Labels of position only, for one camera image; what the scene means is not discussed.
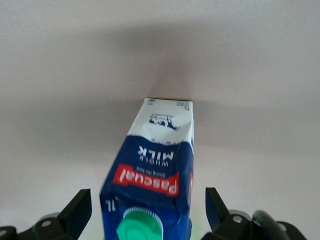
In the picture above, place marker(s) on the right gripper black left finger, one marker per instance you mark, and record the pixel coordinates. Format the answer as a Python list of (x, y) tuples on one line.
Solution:
[(75, 215)]

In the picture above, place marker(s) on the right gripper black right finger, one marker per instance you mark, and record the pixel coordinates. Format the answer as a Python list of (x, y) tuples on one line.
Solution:
[(217, 212)]

